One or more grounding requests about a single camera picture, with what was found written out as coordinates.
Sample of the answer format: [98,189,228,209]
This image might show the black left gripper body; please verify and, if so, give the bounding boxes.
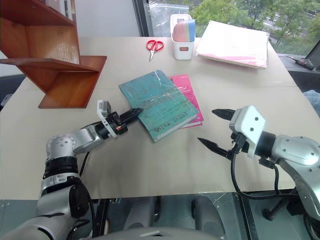
[105,111,129,136]

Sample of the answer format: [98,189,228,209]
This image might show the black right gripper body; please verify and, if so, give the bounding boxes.
[225,131,250,161]

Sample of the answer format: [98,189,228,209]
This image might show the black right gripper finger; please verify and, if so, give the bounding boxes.
[211,108,236,123]
[197,137,230,160]

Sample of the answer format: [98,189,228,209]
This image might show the teal book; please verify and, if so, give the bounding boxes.
[118,69,200,143]

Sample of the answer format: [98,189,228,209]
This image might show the pink book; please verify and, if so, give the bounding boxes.
[168,74,204,129]

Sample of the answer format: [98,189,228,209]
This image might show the wooden bookshelf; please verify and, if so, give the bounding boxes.
[0,0,108,109]

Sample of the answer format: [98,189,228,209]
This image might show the brown upright book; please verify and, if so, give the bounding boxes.
[65,0,77,21]

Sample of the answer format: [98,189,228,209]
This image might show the white upright book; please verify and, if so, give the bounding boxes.
[52,0,67,17]

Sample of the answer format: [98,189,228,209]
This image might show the pink paper folder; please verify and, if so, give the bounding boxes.
[196,51,269,70]

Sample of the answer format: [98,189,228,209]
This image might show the grey rounded robot leg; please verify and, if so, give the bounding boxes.
[123,196,161,232]
[193,195,227,237]

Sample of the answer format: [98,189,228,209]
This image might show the white plastic bin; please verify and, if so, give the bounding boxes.
[170,13,196,61]

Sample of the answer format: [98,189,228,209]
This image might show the black floor stand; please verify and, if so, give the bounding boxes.
[261,196,305,221]

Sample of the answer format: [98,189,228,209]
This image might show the blue denim fabric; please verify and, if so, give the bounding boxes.
[302,90,320,120]

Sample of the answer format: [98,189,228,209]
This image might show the blue card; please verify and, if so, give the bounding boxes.
[188,19,196,42]

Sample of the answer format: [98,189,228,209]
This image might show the pink round card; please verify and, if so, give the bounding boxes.
[172,20,189,43]

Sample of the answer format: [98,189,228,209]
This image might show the black power strip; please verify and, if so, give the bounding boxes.
[287,55,315,71]

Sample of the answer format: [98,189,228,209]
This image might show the silver robot torso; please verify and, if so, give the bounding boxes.
[98,225,211,240]

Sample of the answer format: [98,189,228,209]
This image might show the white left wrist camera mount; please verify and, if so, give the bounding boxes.
[96,99,118,139]

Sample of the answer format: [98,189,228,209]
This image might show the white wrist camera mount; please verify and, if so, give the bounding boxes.
[228,105,267,158]
[96,99,118,139]

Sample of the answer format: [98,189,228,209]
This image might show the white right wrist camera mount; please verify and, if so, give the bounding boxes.
[228,105,267,158]

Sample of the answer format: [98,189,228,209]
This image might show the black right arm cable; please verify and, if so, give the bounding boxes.
[229,139,301,200]

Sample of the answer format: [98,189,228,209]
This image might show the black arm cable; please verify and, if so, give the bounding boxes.
[229,139,301,200]
[71,151,97,240]

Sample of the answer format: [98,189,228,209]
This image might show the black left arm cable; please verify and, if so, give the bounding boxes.
[71,151,97,240]

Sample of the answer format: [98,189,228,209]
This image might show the red handled scissors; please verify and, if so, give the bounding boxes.
[146,39,165,62]

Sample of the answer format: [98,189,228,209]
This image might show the dark window frame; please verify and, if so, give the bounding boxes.
[131,0,151,38]

